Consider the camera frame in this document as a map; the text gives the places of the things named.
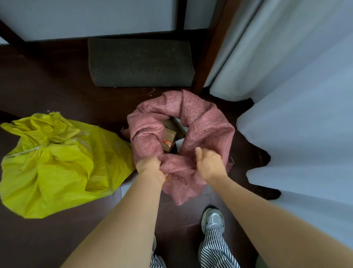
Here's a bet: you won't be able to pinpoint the person's left hand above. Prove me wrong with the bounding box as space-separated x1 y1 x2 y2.
136 156 166 186

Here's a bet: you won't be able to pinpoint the person's right hand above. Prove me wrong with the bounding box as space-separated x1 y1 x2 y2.
195 147 228 184

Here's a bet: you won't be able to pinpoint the pink woven sack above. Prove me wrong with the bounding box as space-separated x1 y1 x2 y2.
121 89 235 206

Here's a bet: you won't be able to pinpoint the person's right forearm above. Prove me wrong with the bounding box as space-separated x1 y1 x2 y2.
206 174 353 268

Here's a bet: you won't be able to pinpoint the person's left forearm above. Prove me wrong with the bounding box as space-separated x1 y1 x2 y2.
61 169 163 268

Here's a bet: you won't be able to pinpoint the brown cardboard box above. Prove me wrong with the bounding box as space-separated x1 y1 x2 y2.
161 117 187 153

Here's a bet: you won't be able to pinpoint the grey sneaker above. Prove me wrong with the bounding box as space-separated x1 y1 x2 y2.
201 208 225 235

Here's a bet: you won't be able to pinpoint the striped trousers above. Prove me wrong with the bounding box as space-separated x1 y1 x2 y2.
150 229 241 268

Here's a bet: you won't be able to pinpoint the white curtain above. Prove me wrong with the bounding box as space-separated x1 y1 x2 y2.
205 0 353 243

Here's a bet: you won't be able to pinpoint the dark grey door mat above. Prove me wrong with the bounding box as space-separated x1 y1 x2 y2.
88 38 195 88

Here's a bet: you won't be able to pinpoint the yellow tied woven sack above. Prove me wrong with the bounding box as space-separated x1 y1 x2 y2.
0 112 136 219

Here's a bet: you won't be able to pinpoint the dark wooden door frame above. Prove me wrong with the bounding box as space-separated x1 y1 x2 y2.
192 0 242 96

